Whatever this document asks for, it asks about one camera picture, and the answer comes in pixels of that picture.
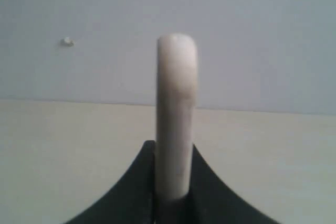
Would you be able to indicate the small white wall hook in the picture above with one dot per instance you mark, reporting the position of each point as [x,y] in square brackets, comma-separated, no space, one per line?
[67,41]

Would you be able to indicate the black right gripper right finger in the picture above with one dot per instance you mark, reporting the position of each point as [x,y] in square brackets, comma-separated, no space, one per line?
[210,200]

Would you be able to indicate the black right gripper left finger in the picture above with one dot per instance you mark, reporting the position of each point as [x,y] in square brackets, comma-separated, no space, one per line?
[131,199]

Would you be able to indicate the white paint brush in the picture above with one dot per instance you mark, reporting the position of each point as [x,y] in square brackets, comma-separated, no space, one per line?
[176,92]

